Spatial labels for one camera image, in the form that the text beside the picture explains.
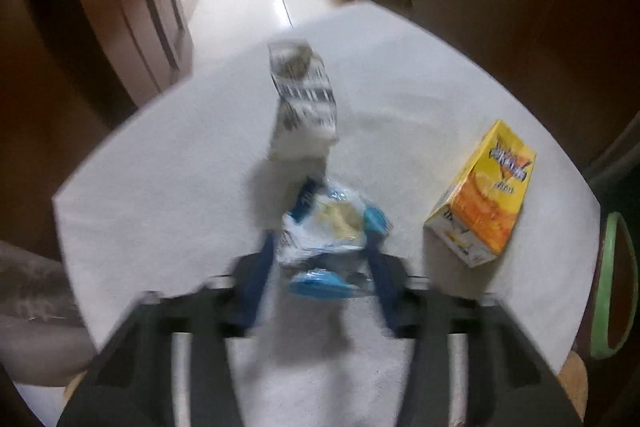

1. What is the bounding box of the green rimmed bin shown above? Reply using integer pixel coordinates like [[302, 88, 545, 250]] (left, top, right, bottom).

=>
[[587, 211, 640, 360]]

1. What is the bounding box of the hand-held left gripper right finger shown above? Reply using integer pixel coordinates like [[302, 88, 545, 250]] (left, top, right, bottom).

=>
[[364, 227, 571, 427]]

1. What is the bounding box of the white black printed paper bag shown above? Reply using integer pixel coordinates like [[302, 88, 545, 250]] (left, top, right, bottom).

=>
[[266, 38, 341, 162]]

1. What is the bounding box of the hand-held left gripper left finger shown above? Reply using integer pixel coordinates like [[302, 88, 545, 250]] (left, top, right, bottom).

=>
[[75, 231, 277, 427]]

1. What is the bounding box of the blue white snack wrapper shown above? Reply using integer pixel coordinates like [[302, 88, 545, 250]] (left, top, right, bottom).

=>
[[276, 179, 393, 303]]

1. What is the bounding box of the brown wooden cabinet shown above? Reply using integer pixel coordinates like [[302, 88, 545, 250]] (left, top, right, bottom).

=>
[[411, 0, 640, 170]]

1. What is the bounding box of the person's leg in grey pants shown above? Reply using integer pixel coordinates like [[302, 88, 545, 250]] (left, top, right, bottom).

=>
[[0, 239, 97, 385]]

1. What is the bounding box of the yellow and white carton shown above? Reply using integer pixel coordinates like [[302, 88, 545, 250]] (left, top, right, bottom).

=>
[[422, 119, 538, 269]]

